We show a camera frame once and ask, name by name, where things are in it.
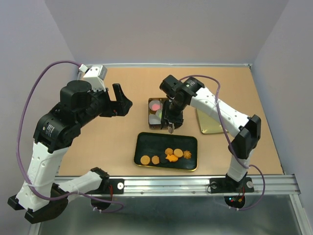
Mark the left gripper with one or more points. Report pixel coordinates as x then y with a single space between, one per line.
121 107

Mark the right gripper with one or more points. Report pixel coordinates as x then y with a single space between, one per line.
177 120

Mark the metal tongs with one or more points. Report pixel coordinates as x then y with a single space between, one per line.
171 128

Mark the brown swirl cookie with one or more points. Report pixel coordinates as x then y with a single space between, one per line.
169 151

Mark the round sandwich biscuit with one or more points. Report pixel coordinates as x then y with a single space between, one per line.
178 153

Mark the gold tin lid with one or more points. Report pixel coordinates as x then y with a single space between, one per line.
207 124

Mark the pink round cookie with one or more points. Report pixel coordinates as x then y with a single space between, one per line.
155 107

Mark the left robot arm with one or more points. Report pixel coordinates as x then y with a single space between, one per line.
42 198

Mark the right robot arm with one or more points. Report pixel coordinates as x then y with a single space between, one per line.
241 131

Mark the square cookie tin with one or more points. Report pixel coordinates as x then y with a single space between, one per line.
159 115

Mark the white paper cup bottom-left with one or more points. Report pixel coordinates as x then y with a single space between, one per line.
154 119

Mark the white paper cup centre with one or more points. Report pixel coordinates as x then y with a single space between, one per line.
159 113

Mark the white paper cup top-left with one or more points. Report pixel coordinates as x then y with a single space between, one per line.
154 102

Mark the black serving tray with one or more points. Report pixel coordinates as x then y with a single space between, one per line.
153 144

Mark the black sandwich cookie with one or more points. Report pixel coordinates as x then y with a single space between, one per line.
163 159

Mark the orange fish cookie lower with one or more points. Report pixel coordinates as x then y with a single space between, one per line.
171 158

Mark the small brown cookie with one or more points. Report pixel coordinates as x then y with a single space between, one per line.
155 160

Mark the flower swirl cookie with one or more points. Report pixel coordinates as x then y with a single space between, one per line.
187 154

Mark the round waffle cookie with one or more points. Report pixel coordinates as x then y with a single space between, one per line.
145 160

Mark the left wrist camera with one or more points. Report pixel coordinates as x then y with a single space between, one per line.
95 75

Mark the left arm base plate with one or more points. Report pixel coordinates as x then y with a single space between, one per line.
117 185

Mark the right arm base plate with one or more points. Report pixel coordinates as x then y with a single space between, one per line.
227 185

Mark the aluminium front rail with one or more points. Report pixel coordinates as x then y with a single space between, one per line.
153 186

